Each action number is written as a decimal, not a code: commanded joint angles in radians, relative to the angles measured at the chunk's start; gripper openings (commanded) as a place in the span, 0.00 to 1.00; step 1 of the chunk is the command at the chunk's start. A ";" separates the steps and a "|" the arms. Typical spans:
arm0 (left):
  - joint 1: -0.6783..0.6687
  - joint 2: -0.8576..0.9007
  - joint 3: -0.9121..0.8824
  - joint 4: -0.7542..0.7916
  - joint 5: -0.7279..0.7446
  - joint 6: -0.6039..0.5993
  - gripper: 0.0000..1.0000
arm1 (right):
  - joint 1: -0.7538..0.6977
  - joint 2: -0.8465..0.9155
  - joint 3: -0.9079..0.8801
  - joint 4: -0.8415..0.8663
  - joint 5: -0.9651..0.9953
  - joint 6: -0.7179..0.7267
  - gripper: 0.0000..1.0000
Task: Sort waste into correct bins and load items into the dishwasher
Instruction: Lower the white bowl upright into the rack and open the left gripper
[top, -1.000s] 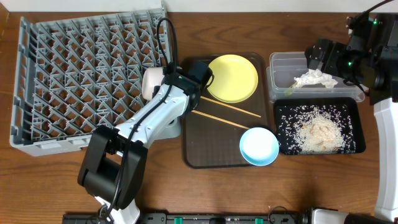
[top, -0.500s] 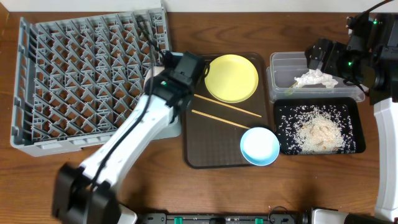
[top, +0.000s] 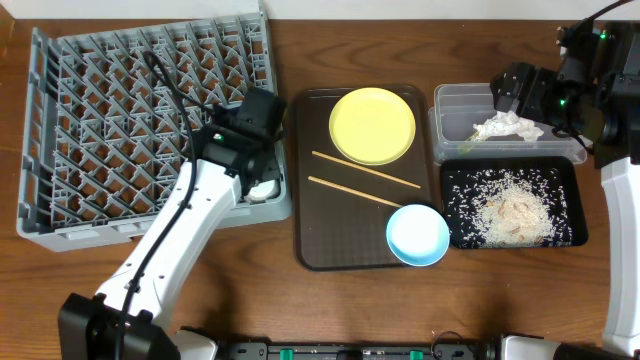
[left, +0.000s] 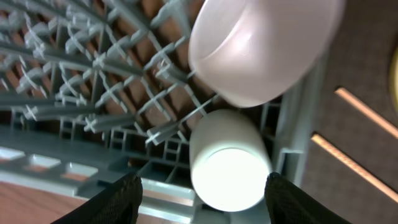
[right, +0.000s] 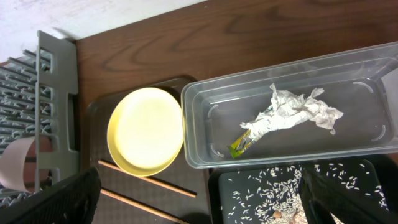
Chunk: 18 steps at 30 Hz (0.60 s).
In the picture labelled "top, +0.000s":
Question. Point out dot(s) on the light blue bowl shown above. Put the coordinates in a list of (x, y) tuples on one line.
[(417, 235)]

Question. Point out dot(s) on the wooden chopstick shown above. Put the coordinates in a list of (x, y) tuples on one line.
[(353, 191), (365, 169)]

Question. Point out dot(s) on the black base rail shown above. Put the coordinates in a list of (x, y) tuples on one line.
[(350, 351)]

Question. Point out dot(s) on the rice food scraps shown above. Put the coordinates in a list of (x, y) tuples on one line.
[(506, 208)]

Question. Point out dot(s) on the lower wooden chopstick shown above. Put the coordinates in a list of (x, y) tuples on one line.
[(353, 191)]

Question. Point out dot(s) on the clear plastic waste bin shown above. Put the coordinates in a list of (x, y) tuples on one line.
[(457, 107)]

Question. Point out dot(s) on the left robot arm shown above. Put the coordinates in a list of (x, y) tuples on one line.
[(129, 316)]

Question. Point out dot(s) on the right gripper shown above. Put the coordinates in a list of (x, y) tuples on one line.
[(538, 81)]

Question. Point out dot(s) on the grey plastic dishwasher rack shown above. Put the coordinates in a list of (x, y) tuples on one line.
[(106, 116)]

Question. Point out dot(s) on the yellow green snack wrapper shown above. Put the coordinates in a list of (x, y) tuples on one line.
[(468, 144)]

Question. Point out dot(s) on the dark brown serving tray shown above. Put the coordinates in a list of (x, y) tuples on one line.
[(335, 230)]

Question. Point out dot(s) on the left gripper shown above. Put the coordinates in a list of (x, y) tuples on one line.
[(270, 176)]

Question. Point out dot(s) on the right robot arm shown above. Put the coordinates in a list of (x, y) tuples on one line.
[(595, 95)]

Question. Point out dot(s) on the upper wooden chopstick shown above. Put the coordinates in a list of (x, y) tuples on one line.
[(365, 169)]

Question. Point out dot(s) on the small white cup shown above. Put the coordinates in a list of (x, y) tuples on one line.
[(263, 192)]

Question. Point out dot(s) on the yellow round plate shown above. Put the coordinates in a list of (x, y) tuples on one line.
[(372, 126)]

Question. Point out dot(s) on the white paper napkin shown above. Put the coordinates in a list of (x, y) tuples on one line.
[(504, 124)]

